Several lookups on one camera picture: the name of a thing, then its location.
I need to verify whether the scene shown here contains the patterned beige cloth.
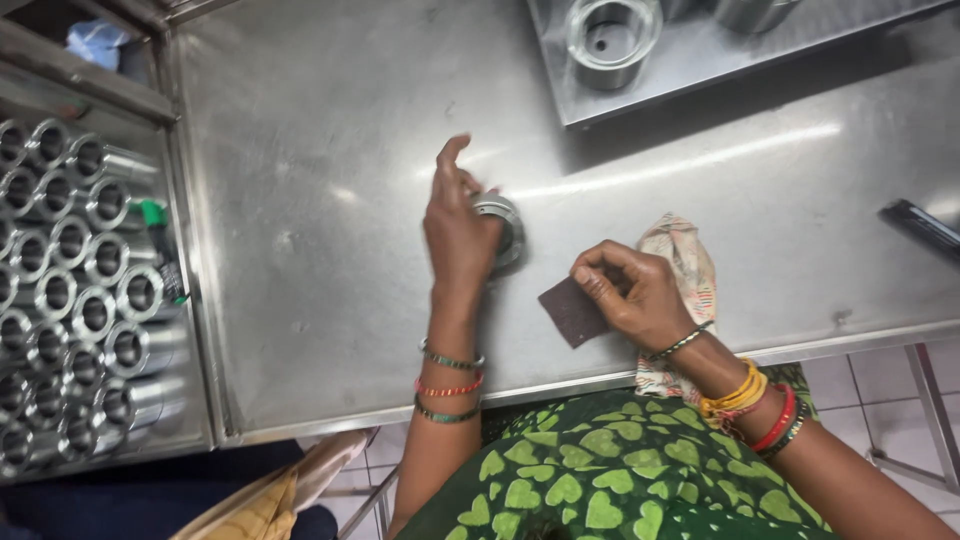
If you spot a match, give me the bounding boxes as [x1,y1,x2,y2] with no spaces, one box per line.
[633,213,719,406]

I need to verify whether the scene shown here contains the beige yellow cloth bag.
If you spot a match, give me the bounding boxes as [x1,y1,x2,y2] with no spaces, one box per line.
[171,427,381,540]

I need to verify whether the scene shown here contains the light blue cloth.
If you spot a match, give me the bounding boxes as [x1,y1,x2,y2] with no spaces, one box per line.
[65,18,133,73]

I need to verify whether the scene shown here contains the yellow thread wristbands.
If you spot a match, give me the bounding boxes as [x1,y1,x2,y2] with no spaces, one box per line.
[697,357,771,434]

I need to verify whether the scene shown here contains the flat steel tray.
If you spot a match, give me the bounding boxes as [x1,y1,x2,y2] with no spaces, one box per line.
[525,0,960,130]

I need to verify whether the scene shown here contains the brown abrasive pad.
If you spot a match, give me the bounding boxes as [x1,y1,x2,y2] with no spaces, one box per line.
[537,276,612,350]

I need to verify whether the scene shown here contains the thin green bangle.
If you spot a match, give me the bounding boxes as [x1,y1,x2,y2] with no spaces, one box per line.
[413,393,482,426]
[417,336,487,372]

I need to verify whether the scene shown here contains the rows of steel tube parts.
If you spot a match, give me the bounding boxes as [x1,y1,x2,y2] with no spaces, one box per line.
[0,117,189,481]

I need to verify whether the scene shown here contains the green heart print dress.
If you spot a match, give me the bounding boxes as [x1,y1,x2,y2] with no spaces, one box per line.
[396,363,835,540]

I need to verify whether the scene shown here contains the red gold bangle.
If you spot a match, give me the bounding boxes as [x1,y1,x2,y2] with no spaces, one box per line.
[413,372,486,399]

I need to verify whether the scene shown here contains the large steel cup part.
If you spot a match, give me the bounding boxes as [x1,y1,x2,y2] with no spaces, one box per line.
[564,0,666,93]

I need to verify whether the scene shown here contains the flanged metal ring part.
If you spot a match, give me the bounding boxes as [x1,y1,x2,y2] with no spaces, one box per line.
[471,191,526,280]

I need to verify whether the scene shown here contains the person's left hand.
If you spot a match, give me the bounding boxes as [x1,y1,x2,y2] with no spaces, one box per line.
[423,134,504,305]

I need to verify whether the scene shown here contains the steel cylinder part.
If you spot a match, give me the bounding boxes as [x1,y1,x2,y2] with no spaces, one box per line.
[712,0,805,36]

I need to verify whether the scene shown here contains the person's right hand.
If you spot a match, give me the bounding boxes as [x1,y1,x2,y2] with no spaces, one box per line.
[570,240,712,354]

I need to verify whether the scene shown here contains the steel table leg frame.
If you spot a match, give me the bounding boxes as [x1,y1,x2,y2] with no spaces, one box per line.
[864,342,960,498]

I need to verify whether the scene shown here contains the green capped marker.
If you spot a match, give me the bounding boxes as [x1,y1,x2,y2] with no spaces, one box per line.
[138,198,189,306]

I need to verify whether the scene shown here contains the dark blue cloth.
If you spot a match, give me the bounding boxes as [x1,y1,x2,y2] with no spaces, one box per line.
[0,439,340,540]

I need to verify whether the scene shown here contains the plain red bangle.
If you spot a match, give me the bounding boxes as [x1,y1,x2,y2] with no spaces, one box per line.
[748,383,798,454]

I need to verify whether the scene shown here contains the steel crate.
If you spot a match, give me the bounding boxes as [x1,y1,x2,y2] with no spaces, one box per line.
[0,0,241,487]

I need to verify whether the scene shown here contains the black flat tool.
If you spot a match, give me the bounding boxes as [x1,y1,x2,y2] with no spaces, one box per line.
[877,198,960,265]

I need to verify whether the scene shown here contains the green gold bangle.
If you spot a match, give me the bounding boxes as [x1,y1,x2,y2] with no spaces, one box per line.
[759,399,813,461]

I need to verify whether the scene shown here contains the green beaded bracelet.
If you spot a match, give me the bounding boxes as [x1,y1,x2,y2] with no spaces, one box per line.
[647,320,715,363]

